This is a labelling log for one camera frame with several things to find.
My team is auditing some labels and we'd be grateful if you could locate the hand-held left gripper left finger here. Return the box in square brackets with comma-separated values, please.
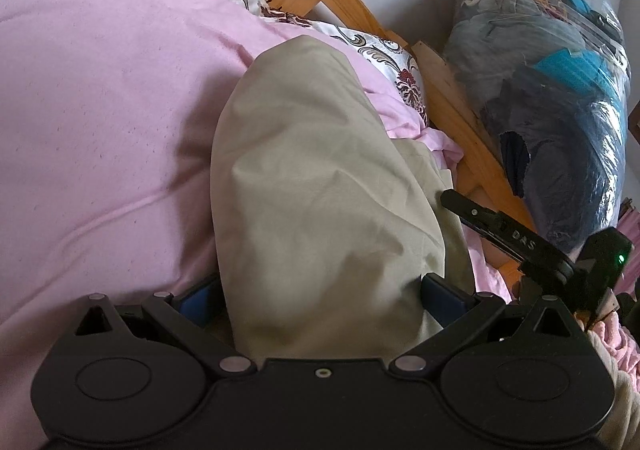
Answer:
[72, 275, 257, 377]

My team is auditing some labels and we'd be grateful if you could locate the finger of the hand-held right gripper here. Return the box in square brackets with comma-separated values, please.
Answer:
[441, 189, 551, 263]

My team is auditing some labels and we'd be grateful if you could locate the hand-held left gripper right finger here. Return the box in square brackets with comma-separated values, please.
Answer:
[390, 274, 573, 376]

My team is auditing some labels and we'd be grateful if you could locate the olive brown beige hooded jacket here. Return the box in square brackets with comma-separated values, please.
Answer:
[210, 35, 482, 362]

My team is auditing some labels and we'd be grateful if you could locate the clear plastic bag of clothes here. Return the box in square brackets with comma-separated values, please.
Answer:
[442, 0, 632, 251]

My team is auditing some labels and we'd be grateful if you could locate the pink fuzzy cloth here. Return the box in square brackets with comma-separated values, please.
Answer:
[587, 210, 640, 383]

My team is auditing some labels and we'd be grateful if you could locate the floral patterned pillow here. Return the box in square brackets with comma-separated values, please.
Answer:
[150, 0, 432, 127]

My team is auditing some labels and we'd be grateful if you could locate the pink blanket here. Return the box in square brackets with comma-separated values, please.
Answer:
[0, 0, 513, 436]

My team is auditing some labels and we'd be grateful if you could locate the wooden bed frame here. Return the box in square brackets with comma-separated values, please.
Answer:
[235, 0, 543, 283]

